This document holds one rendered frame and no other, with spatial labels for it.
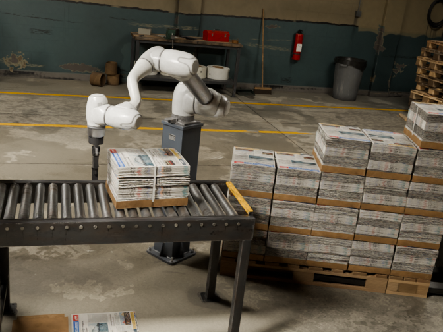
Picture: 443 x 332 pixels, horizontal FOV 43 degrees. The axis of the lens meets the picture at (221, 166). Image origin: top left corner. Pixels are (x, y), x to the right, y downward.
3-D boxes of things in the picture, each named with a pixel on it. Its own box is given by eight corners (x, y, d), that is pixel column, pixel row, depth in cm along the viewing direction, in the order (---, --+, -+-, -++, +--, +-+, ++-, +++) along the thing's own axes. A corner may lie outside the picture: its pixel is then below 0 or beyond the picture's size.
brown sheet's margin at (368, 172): (355, 158, 395) (356, 152, 393) (395, 163, 394) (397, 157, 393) (366, 176, 359) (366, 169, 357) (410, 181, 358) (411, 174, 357)
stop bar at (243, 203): (231, 184, 329) (231, 181, 328) (254, 215, 290) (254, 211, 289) (225, 184, 328) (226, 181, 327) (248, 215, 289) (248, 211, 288)
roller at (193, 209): (184, 190, 326) (185, 182, 324) (204, 225, 283) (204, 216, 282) (177, 190, 324) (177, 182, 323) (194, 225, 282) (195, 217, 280)
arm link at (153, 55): (134, 54, 304) (155, 57, 300) (150, 39, 317) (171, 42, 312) (138, 74, 313) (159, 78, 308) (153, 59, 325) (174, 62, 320)
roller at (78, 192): (82, 190, 309) (82, 182, 307) (86, 228, 266) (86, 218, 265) (72, 190, 307) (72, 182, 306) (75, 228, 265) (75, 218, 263)
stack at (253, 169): (220, 249, 422) (233, 145, 395) (373, 266, 422) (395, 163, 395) (218, 275, 385) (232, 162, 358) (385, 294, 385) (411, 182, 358)
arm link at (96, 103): (81, 124, 273) (103, 130, 269) (82, 93, 268) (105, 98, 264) (93, 120, 283) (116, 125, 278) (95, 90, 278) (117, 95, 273)
